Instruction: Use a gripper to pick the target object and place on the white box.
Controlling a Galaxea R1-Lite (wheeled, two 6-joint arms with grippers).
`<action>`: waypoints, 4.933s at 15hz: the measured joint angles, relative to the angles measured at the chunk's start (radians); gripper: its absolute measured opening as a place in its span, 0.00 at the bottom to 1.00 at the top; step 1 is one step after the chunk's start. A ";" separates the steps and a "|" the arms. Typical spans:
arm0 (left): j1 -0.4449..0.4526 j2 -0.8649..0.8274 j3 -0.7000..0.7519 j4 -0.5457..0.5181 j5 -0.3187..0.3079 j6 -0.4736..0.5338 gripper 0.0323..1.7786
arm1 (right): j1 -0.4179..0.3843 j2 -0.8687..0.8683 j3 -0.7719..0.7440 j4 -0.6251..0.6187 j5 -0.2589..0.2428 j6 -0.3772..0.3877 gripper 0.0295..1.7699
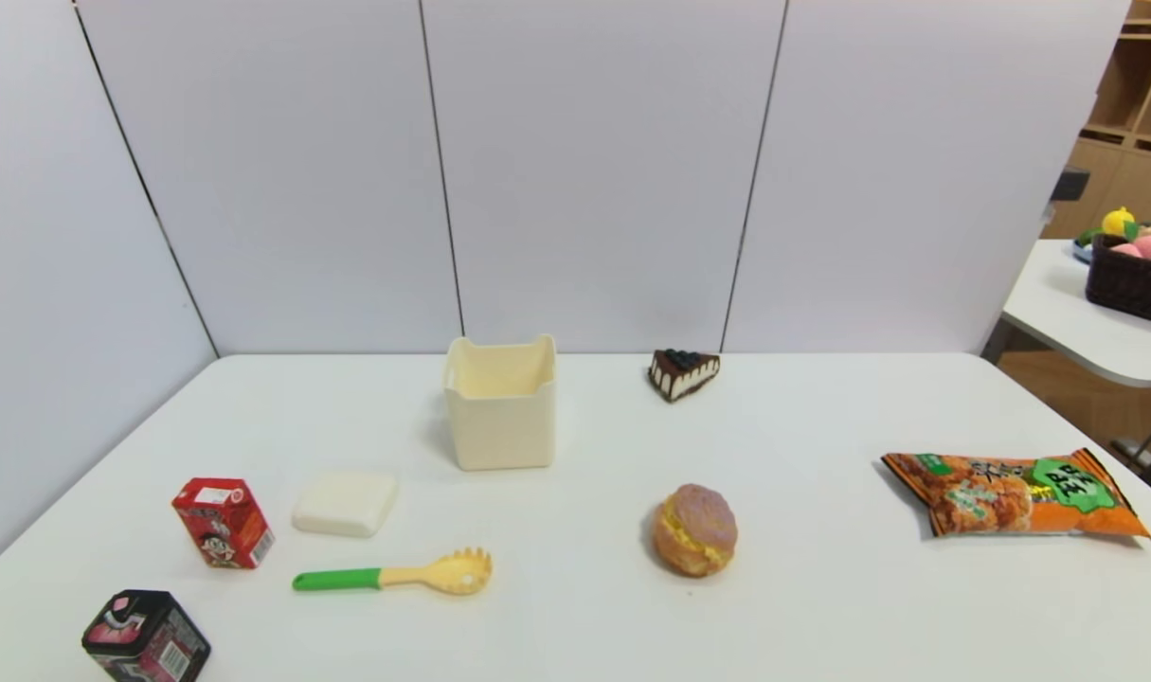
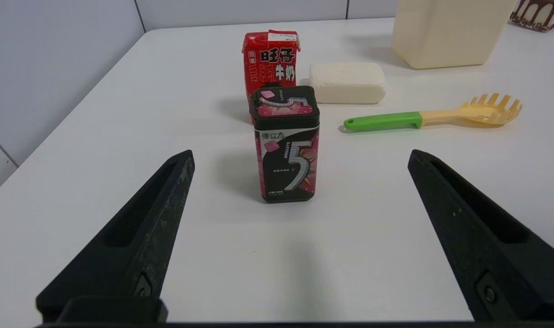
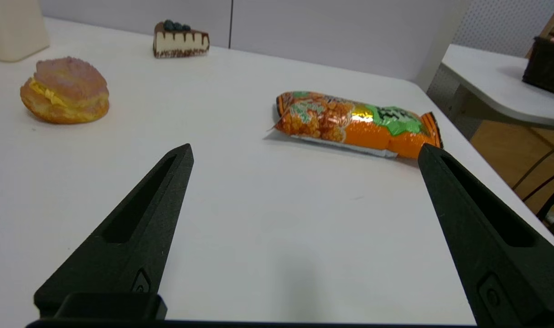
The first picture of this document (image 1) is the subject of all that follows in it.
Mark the chocolate cake slice toy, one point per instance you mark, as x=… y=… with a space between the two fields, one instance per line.
x=684 y=374

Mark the cream plastic square box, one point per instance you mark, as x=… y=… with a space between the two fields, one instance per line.
x=499 y=431

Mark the black pink tin box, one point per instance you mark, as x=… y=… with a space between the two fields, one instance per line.
x=144 y=642

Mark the purple topped cream puff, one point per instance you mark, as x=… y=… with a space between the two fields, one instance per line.
x=694 y=532

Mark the white square soap block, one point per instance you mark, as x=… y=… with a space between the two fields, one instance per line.
x=345 y=504

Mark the red drink carton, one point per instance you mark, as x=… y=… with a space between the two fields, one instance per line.
x=223 y=526

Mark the orange snack bag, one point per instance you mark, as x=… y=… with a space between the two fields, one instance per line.
x=1011 y=494

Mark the white side table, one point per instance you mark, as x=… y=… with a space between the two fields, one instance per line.
x=1058 y=308

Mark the blue plate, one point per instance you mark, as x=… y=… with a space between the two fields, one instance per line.
x=1081 y=251

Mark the yellow lemon toy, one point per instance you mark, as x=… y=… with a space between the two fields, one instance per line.
x=1118 y=222

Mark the small pink peach toy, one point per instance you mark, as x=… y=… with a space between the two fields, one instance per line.
x=1125 y=250

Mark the dark wicker basket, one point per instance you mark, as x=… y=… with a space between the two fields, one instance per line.
x=1134 y=286

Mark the wooden shelf unit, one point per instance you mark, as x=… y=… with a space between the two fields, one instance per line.
x=1143 y=104

